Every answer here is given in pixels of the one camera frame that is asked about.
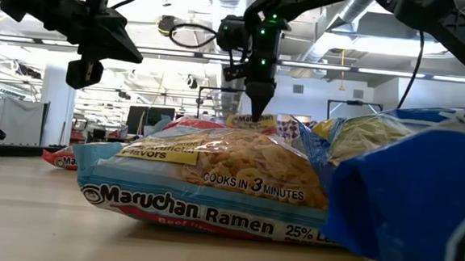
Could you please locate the long ceiling light bar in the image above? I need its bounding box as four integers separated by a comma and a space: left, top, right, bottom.
0, 33, 465, 84

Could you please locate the white column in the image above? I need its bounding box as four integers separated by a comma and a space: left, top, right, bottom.
37, 64, 78, 149

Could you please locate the white partition curtain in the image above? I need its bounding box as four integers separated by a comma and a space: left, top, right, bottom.
0, 98, 50, 147

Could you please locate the black hanging cable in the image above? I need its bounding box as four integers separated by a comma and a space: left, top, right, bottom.
396, 29, 426, 112

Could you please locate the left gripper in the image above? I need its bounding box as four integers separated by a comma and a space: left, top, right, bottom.
38, 0, 148, 66

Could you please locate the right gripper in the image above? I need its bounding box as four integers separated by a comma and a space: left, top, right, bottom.
220, 2, 293, 126

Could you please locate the black metal stand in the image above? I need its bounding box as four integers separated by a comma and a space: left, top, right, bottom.
325, 98, 385, 124

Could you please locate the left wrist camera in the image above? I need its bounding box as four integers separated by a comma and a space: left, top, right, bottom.
65, 57, 106, 93

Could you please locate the red Maruchan ramen pack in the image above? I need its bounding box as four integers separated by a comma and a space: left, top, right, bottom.
41, 144, 80, 172

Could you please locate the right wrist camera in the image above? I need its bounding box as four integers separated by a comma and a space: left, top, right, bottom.
216, 14, 251, 53

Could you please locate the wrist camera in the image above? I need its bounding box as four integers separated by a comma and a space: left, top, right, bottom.
216, 14, 251, 53
65, 57, 106, 93

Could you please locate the dark monitor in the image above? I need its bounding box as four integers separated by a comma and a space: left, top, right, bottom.
125, 105, 177, 138

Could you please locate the black camera cable loop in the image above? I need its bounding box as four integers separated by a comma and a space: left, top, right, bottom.
167, 21, 220, 51

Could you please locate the silver air duct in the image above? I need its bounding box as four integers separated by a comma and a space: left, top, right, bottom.
287, 0, 365, 81
199, 0, 254, 120

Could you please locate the light blue Maruchan ramen pack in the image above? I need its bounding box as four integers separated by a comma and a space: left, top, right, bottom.
225, 111, 279, 135
67, 109, 339, 247

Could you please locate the clear plastic bin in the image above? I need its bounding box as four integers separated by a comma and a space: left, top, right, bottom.
141, 124, 159, 142

